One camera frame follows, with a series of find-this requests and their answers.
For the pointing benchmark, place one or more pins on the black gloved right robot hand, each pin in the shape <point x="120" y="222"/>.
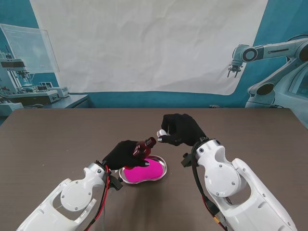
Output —
<point x="185" y="130"/>

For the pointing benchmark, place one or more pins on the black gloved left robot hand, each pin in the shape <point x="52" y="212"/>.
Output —
<point x="120" y="154"/>

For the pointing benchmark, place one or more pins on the red transparent sample bottle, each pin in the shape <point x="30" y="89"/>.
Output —
<point x="144" y="149"/>

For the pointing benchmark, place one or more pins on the white round bottle cap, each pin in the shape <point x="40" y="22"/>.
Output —
<point x="160" y="132"/>

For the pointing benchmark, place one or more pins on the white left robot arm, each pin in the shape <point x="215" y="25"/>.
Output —
<point x="72" y="197"/>

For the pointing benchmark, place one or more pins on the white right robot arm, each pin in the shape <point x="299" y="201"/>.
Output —
<point x="228" y="178"/>

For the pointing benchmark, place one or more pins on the magenta tray liner pad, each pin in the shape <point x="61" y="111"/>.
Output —
<point x="149" y="173"/>

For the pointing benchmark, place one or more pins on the steel kidney-shaped tray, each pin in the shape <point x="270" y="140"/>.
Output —
<point x="164" y="166"/>

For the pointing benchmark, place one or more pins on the white wrinkled backdrop sheet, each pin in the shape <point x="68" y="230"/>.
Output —
<point x="144" y="48"/>

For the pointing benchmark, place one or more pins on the blue lab print banner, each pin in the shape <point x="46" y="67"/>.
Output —
<point x="14" y="14"/>

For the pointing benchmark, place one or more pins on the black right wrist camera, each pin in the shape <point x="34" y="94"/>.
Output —
<point x="186" y="160"/>

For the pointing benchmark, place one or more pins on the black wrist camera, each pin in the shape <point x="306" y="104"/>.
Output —
<point x="116" y="184"/>
<point x="186" y="160"/>

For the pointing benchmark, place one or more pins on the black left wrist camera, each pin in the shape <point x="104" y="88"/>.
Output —
<point x="116" y="184"/>

